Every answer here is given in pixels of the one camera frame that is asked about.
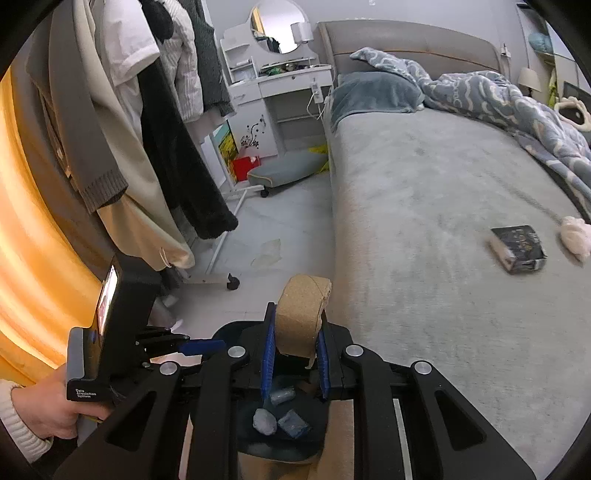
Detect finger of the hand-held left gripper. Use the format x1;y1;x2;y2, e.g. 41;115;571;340
136;325;227;366

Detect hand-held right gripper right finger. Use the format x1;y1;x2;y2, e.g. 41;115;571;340
316;311;539;480

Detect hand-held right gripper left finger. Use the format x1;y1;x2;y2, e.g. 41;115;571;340
53;302;278;480

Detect brown cardboard tube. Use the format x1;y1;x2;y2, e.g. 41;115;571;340
276;274;333;361

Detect dark teal trash bin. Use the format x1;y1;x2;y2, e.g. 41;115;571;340
215;320;329;462

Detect person's left forearm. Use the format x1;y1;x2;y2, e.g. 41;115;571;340
0;379;54;464

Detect person's left hand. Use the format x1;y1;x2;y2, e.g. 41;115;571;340
11;364;100;440

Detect white clothes rack base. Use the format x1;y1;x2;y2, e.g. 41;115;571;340
185;117;269;291

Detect cream coat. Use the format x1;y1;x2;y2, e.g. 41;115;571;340
74;0;197;273

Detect orange curtain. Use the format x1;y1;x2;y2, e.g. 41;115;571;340
0;69;112;384

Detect black fuzzy coat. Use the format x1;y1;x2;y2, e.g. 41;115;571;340
139;0;240;240

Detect grey upholstered bed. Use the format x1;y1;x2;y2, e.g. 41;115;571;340
318;21;591;476

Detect red box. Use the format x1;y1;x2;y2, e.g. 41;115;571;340
232;156;262;183

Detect grey floor cushion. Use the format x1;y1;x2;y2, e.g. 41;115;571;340
247;151;328;188

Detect yellow framed picture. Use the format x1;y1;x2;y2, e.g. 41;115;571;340
217;121;240;183

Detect yellow plastic bag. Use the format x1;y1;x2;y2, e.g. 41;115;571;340
308;145;329;174

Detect grey coat with knit cuffs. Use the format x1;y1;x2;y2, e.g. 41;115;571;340
25;0;129;214

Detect black box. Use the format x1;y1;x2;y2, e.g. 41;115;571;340
490;225;548;275

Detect white striped padded jacket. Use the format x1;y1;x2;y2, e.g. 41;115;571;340
159;0;204;123

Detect grey-green knit garment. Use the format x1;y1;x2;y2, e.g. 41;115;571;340
178;0;237;118

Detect white shirt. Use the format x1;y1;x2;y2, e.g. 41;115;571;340
99;0;161;123

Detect white dressing table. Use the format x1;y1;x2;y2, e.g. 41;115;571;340
219;34;335;160

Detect blue-grey fleece pillow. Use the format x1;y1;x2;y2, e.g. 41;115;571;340
330;71;426;127

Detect white crumpled cloth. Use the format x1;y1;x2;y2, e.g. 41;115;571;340
560;215;591;264

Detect blue patterned blanket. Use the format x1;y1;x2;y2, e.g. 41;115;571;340
350;46;591;208

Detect round mirror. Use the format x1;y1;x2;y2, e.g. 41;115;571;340
250;0;309;55

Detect bedside table lamp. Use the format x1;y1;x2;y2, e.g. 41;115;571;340
517;67;542;97

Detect white plush toy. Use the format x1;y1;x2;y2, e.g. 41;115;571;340
554;97;591;133

